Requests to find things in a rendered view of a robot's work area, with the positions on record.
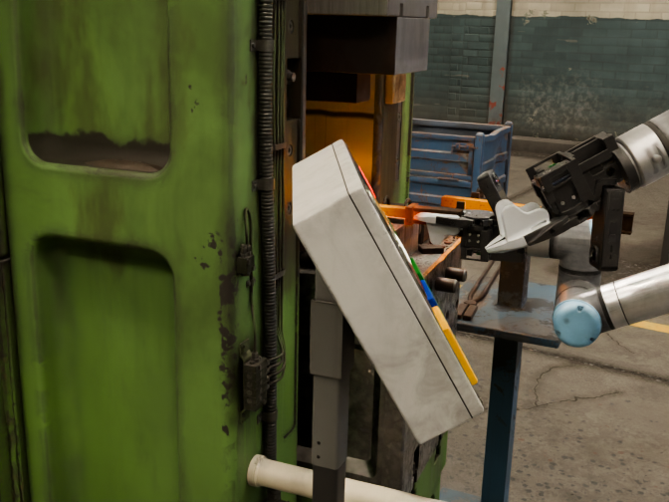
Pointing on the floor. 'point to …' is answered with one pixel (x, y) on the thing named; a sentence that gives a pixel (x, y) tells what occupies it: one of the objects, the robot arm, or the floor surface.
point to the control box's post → (329, 426)
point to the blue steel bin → (456, 157)
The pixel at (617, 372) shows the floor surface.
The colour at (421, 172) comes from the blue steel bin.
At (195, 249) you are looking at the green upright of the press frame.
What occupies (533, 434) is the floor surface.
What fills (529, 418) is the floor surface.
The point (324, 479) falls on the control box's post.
